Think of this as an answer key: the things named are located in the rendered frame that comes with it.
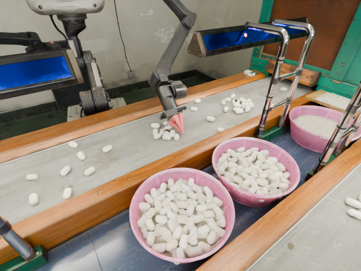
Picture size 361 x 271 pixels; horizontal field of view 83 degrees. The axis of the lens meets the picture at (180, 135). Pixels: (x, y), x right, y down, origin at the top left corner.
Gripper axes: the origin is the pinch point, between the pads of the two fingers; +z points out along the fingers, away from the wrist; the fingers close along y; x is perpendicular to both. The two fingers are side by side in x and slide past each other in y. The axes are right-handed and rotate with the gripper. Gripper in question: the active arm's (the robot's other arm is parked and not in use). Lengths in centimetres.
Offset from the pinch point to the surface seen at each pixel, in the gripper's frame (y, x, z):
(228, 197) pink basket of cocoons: -7.0, -21.3, 25.1
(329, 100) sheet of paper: 72, -16, 12
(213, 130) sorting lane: 13.1, -1.5, 4.1
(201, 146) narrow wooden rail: 0.2, -8.1, 8.8
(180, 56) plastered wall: 142, 163, -141
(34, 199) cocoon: -51, -2, 4
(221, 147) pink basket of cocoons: 6.3, -10.1, 12.0
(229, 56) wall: 170, 108, -94
